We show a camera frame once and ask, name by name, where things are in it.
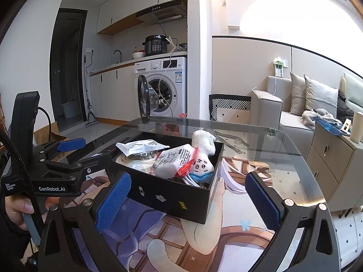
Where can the cream cylinder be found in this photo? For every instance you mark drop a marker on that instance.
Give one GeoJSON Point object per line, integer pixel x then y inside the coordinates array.
{"type": "Point", "coordinates": [356, 127]}

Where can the grey fur item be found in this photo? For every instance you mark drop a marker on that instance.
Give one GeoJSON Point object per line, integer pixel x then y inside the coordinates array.
{"type": "Point", "coordinates": [312, 117]}

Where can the white plush toy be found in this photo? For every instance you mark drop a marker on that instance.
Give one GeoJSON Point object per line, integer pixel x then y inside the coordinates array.
{"type": "Point", "coordinates": [202, 144]}

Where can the black jacket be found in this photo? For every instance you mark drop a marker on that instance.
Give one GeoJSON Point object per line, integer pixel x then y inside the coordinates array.
{"type": "Point", "coordinates": [344, 104]}

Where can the person's left hand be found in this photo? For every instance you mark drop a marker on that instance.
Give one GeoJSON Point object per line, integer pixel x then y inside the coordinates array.
{"type": "Point", "coordinates": [14, 209]}

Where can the cardboard box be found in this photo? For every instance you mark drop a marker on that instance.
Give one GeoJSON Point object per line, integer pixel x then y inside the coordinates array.
{"type": "Point", "coordinates": [48, 136]}

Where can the white packet with red edge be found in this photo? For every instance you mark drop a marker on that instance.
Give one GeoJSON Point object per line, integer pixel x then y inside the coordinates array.
{"type": "Point", "coordinates": [173, 158]}

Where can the small white frame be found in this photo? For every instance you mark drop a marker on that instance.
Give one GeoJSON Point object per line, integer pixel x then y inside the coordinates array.
{"type": "Point", "coordinates": [346, 126]}

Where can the black white patterned basket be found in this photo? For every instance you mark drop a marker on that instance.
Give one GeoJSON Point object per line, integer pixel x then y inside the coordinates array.
{"type": "Point", "coordinates": [229, 103]}

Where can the white wall power strip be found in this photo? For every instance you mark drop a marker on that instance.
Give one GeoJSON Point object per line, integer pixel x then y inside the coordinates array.
{"type": "Point", "coordinates": [279, 67]}

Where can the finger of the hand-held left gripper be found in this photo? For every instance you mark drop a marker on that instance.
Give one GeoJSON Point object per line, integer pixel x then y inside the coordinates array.
{"type": "Point", "coordinates": [76, 165]}
{"type": "Point", "coordinates": [71, 144]}

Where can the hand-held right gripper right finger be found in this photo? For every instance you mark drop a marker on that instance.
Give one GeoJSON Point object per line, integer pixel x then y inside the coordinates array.
{"type": "Point", "coordinates": [262, 201]}

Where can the kitchen faucet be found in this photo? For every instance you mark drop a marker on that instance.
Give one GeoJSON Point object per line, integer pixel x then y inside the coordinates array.
{"type": "Point", "coordinates": [119, 52]}

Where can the range hood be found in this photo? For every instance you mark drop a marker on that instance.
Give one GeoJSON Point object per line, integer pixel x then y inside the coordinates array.
{"type": "Point", "coordinates": [164, 12]}

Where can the person's left forearm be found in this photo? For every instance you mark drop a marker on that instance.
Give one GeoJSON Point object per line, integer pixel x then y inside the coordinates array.
{"type": "Point", "coordinates": [11, 246]}

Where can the plain grey cushion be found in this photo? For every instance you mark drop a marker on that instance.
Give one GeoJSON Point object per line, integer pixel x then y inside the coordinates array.
{"type": "Point", "coordinates": [297, 96]}

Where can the grey cushion with stripe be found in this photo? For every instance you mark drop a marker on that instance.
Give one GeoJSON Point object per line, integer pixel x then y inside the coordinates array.
{"type": "Point", "coordinates": [320, 96]}

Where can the printed table mat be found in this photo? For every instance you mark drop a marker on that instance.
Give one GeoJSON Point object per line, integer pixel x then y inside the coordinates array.
{"type": "Point", "coordinates": [175, 232]}

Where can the white washing machine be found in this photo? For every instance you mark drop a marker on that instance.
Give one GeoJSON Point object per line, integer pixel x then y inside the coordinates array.
{"type": "Point", "coordinates": [173, 90]}

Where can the black storage box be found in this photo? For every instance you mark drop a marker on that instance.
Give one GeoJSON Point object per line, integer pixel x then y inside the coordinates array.
{"type": "Point", "coordinates": [170, 195]}

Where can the blue bag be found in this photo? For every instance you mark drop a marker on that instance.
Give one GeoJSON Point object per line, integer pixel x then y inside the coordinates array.
{"type": "Point", "coordinates": [330, 126]}

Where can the black pressure cooker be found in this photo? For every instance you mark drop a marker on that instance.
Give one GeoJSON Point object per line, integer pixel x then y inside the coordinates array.
{"type": "Point", "coordinates": [156, 46]}

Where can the beige cabinet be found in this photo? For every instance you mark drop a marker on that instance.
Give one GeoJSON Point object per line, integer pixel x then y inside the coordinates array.
{"type": "Point", "coordinates": [334, 161]}

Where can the white counter cabinets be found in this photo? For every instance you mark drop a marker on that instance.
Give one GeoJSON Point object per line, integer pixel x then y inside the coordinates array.
{"type": "Point", "coordinates": [113, 90]}

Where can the mop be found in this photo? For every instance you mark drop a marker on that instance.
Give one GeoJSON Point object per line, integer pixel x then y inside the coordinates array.
{"type": "Point", "coordinates": [92, 120]}

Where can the red and white bowl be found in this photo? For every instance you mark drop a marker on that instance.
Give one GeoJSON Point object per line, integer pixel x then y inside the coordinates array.
{"type": "Point", "coordinates": [138, 55]}

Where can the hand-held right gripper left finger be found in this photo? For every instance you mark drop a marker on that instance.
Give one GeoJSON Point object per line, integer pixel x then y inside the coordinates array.
{"type": "Point", "coordinates": [113, 204]}

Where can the beige sofa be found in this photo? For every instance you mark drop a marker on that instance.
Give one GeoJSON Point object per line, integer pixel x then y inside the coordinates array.
{"type": "Point", "coordinates": [266, 104]}

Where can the white wall cabinets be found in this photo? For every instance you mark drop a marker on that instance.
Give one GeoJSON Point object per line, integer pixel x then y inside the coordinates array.
{"type": "Point", "coordinates": [127, 5]}

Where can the white printed packet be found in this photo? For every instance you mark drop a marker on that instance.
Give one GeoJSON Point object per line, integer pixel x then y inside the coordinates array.
{"type": "Point", "coordinates": [139, 147]}

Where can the black door frame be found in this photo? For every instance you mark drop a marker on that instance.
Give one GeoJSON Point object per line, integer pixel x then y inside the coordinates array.
{"type": "Point", "coordinates": [83, 39]}

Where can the grey bucket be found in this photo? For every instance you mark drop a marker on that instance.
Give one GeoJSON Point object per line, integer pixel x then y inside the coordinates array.
{"type": "Point", "coordinates": [69, 110]}

